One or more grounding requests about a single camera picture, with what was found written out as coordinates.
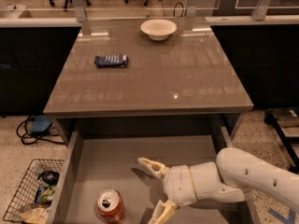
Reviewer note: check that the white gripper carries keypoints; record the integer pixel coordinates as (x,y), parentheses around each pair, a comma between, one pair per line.
(177,184)

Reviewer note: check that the green snack bag in basket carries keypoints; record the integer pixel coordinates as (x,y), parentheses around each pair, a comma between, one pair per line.
(46,194)

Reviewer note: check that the open grey top drawer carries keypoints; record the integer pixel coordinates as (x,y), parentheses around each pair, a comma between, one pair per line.
(96,162)

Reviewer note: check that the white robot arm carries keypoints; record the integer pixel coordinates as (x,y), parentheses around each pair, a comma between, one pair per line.
(229,179)

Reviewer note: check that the red coke can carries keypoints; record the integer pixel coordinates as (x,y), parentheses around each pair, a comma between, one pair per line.
(111,207)

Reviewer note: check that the black rolling cart frame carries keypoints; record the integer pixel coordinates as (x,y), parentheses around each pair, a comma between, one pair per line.
(285,121)

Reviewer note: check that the black wire basket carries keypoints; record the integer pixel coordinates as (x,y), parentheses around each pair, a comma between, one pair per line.
(40,175)

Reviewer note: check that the yellow snack bag in basket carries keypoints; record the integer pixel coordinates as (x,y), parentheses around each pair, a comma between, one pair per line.
(37,215)

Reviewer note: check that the white ceramic bowl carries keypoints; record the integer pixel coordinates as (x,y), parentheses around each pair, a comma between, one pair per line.
(158,29)

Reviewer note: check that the grey counter cabinet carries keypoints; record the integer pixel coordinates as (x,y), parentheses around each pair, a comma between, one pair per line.
(187,74)

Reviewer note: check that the blue foot pedal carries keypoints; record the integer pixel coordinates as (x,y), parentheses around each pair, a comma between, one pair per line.
(40,125)

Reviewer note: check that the blue striped snack bag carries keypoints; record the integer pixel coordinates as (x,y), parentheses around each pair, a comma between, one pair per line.
(111,61)

